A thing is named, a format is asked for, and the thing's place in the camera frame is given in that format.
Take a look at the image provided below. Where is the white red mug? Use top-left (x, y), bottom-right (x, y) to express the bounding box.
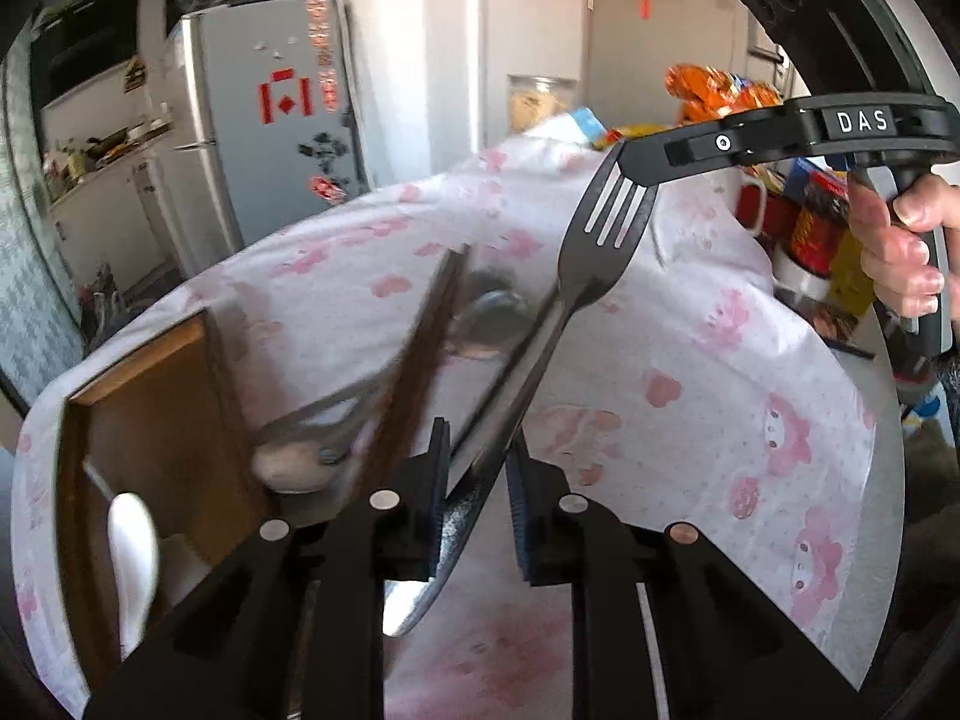
top-left (731, 163), bottom-right (788, 235)

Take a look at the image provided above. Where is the white kitchen cabinet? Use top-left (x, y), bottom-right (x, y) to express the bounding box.
top-left (41, 127), bottom-right (245, 316)

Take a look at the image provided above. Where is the metal fork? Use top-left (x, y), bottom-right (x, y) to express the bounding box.
top-left (381, 142), bottom-right (662, 640)

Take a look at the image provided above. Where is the orange snack bag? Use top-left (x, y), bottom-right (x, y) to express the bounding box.
top-left (666, 64), bottom-right (787, 125)

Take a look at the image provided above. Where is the patterned sliding door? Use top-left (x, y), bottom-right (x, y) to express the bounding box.
top-left (0, 37), bottom-right (87, 391)

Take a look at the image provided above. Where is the pink printed tablecloth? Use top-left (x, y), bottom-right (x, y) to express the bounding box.
top-left (11, 116), bottom-right (878, 720)

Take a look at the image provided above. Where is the brown chopstick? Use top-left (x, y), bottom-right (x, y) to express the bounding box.
top-left (386, 244), bottom-right (472, 496)
top-left (371, 247), bottom-right (458, 500)

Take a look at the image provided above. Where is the metal spoon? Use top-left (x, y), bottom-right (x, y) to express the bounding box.
top-left (259, 286), bottom-right (537, 455)

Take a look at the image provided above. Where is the glass jar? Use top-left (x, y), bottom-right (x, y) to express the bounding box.
top-left (508, 73), bottom-right (578, 137)

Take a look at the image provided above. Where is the blue white packet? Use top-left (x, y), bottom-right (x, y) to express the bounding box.
top-left (562, 109), bottom-right (625, 149)

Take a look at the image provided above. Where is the person's right hand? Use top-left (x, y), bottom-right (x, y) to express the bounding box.
top-left (847, 172), bottom-right (960, 320)

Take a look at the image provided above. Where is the silver refrigerator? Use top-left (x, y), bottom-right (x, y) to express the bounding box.
top-left (161, 0), bottom-right (376, 245)

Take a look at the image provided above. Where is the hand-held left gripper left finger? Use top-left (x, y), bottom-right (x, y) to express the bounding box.
top-left (82, 418), bottom-right (451, 720)

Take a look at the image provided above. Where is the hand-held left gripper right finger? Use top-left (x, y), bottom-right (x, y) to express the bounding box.
top-left (506, 444), bottom-right (863, 720)

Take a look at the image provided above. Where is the wooden tray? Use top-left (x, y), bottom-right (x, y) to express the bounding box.
top-left (56, 307), bottom-right (353, 661)

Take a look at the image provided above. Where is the white ceramic spoon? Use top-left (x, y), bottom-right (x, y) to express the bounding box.
top-left (251, 441), bottom-right (340, 494)
top-left (107, 491), bottom-right (162, 650)

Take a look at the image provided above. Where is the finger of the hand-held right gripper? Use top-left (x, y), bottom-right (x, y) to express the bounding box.
top-left (616, 109), bottom-right (807, 185)

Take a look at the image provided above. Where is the red yellow canister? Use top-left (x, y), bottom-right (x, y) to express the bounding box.
top-left (772, 165), bottom-right (856, 316)

